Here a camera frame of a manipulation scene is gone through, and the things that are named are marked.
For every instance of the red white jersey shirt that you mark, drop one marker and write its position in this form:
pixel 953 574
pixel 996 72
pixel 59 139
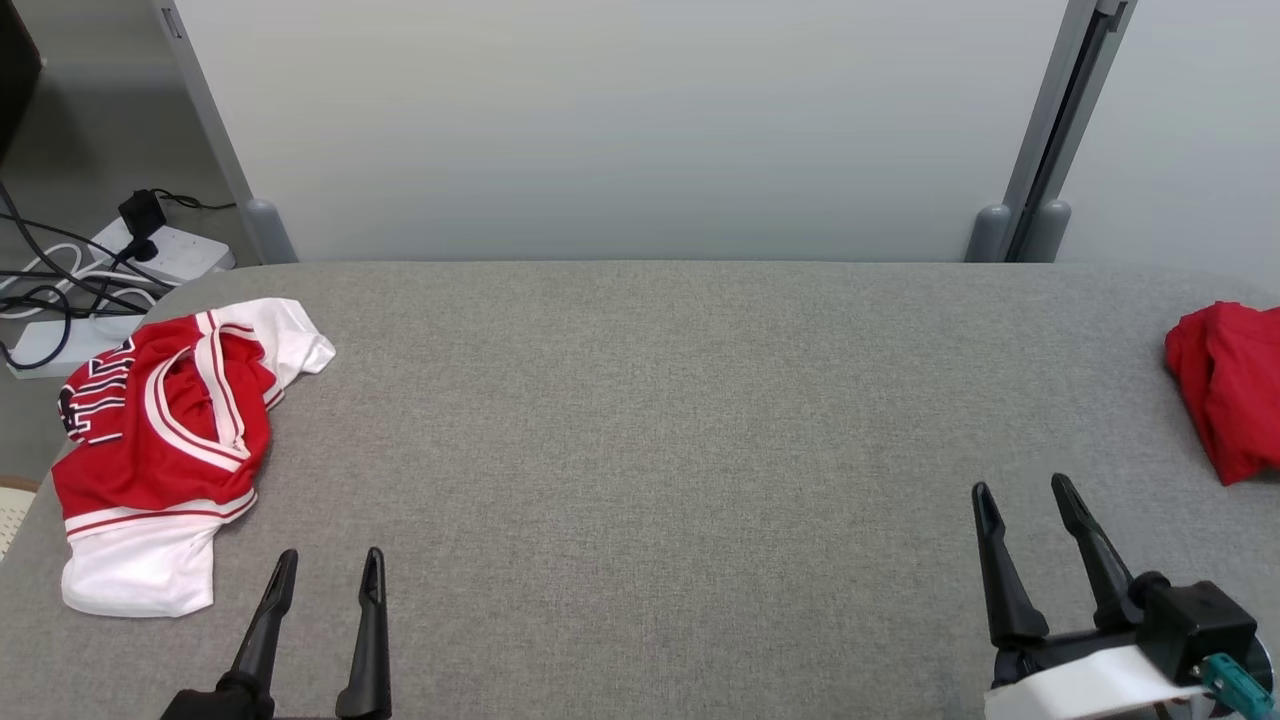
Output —
pixel 160 450

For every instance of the grey rounded partition foot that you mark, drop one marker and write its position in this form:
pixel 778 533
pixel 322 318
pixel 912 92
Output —
pixel 988 235
pixel 1045 232
pixel 270 235

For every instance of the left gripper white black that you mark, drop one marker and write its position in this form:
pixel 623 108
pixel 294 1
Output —
pixel 225 702

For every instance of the beige woven object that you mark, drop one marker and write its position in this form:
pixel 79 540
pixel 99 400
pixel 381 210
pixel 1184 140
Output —
pixel 15 515

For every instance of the grey partition post with slot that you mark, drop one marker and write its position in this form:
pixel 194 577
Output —
pixel 1065 110

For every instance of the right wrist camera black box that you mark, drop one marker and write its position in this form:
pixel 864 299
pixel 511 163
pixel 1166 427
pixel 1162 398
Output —
pixel 1200 625

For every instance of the black plug adapter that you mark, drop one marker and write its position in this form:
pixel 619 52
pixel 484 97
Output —
pixel 142 220

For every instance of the red shorts with white trim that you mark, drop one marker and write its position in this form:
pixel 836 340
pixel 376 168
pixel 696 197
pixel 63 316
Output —
pixel 1235 390

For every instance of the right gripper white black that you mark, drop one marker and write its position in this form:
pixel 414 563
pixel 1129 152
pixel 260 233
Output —
pixel 1080 680

